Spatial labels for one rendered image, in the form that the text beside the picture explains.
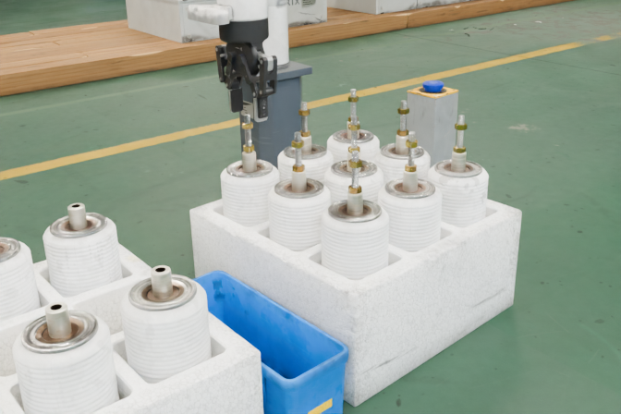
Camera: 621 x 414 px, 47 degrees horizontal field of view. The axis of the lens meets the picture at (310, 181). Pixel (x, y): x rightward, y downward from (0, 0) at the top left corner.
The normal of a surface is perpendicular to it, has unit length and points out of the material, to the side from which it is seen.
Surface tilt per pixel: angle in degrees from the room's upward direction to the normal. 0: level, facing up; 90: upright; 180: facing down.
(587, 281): 0
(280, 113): 90
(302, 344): 88
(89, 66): 90
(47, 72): 90
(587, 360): 0
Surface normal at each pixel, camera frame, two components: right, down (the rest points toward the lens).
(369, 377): 0.67, 0.26
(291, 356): -0.75, 0.22
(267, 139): -0.13, 0.36
